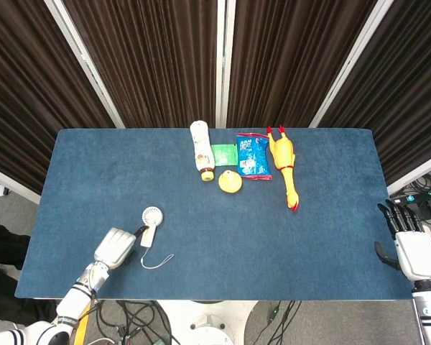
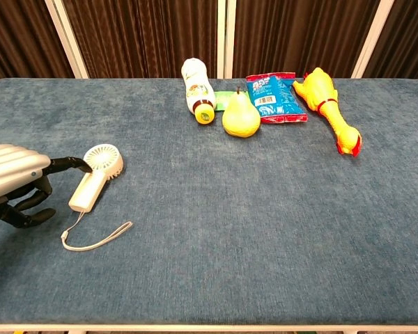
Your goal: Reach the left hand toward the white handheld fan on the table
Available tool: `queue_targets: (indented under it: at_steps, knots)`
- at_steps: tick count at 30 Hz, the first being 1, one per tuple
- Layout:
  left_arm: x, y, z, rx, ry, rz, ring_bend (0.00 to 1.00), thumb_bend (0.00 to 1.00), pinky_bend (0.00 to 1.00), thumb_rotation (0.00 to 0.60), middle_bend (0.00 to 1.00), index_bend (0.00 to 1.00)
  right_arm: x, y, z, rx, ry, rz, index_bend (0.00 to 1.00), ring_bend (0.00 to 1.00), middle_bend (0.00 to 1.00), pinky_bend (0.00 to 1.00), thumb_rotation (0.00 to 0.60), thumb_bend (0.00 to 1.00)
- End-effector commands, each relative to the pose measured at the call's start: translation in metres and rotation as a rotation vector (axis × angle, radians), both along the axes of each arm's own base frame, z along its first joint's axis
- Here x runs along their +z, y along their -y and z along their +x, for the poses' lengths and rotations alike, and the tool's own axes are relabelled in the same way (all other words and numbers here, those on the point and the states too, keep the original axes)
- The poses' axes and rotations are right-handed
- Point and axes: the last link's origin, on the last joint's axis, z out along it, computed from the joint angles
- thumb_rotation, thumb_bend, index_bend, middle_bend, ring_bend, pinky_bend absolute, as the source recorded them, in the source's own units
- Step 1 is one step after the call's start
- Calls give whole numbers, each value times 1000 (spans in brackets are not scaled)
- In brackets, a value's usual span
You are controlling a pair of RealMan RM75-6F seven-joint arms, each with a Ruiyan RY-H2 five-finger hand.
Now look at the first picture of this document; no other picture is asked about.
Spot blue snack bag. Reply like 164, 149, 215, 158
236, 132, 274, 182

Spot black floor cables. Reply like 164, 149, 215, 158
89, 300, 173, 345

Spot green square packet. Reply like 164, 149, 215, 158
210, 143, 237, 167

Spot blue table cloth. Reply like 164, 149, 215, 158
14, 127, 416, 301

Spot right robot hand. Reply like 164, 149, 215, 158
374, 199, 431, 282

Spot white handheld fan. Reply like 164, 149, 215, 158
139, 206, 175, 270

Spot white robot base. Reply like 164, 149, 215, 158
154, 299, 259, 345

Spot dark brown curtain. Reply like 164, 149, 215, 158
62, 0, 219, 129

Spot white plastic drink bottle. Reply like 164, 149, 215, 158
190, 121, 216, 183

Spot yellow lemon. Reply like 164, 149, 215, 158
218, 170, 243, 194

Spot white partition frame post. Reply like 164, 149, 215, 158
45, 0, 126, 129
308, 0, 395, 129
215, 0, 236, 129

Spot yellow floor tape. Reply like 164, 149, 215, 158
73, 301, 93, 345

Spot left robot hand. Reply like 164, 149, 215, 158
93, 225, 149, 271

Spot yellow rubber chicken toy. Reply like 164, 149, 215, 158
266, 125, 300, 213

